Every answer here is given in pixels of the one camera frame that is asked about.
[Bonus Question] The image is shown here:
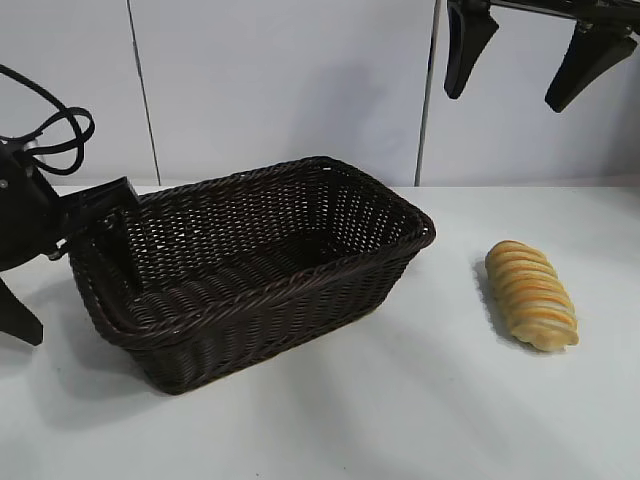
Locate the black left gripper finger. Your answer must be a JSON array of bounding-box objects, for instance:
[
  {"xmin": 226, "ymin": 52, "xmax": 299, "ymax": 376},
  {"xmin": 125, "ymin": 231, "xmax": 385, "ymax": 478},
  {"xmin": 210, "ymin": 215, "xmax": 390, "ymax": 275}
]
[
  {"xmin": 97, "ymin": 208, "xmax": 144, "ymax": 299},
  {"xmin": 0, "ymin": 277, "xmax": 45, "ymax": 347}
]

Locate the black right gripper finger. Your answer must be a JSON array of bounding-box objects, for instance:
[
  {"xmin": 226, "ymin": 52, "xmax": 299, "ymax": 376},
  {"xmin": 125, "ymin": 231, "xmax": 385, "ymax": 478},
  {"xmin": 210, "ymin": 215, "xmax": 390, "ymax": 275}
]
[
  {"xmin": 443, "ymin": 0, "xmax": 500, "ymax": 100},
  {"xmin": 544, "ymin": 18, "xmax": 637, "ymax": 114}
]

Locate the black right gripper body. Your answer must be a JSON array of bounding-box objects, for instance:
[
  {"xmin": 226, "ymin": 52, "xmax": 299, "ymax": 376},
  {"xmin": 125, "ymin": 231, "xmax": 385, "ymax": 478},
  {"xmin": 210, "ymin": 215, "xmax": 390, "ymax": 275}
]
[{"xmin": 469, "ymin": 0, "xmax": 640, "ymax": 31}]

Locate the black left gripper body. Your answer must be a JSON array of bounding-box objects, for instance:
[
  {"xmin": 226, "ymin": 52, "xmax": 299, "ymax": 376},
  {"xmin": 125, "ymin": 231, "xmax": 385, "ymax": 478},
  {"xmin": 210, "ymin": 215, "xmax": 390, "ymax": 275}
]
[{"xmin": 0, "ymin": 137, "xmax": 142, "ymax": 272}]

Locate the dark brown wicker basket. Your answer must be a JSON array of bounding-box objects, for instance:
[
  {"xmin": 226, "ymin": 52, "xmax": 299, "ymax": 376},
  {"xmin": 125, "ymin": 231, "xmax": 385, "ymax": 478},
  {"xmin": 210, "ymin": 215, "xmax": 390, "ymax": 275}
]
[{"xmin": 69, "ymin": 155, "xmax": 437, "ymax": 396}]

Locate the long striped bread loaf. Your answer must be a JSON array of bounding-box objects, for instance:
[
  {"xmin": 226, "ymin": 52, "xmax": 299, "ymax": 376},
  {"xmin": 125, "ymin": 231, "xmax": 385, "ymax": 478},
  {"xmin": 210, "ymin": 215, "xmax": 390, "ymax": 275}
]
[{"xmin": 484, "ymin": 239, "xmax": 581, "ymax": 354}]

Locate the black looped cable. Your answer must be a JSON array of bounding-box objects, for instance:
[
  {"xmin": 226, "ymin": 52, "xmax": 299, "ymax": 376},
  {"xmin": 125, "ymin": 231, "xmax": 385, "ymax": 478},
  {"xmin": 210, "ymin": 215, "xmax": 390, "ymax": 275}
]
[{"xmin": 0, "ymin": 64, "xmax": 96, "ymax": 177}]

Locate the thin dark wall strip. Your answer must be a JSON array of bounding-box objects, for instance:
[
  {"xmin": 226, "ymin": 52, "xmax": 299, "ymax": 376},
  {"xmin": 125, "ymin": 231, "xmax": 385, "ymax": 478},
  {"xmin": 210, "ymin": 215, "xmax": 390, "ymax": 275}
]
[{"xmin": 126, "ymin": 0, "xmax": 163, "ymax": 185}]

